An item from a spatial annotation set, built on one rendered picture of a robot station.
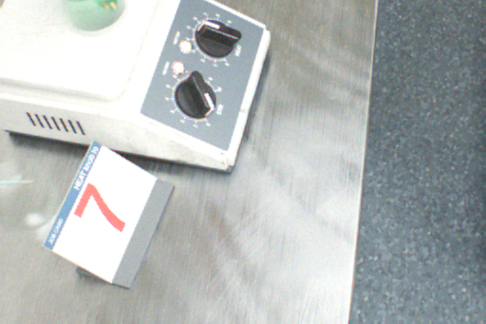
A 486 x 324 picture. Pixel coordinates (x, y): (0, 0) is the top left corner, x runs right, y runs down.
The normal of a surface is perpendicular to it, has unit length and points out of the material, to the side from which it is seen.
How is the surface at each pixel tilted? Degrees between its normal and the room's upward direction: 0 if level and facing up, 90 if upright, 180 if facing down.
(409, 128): 0
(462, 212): 0
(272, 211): 0
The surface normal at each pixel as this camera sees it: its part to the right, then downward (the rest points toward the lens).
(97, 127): -0.25, 0.85
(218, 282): -0.10, -0.51
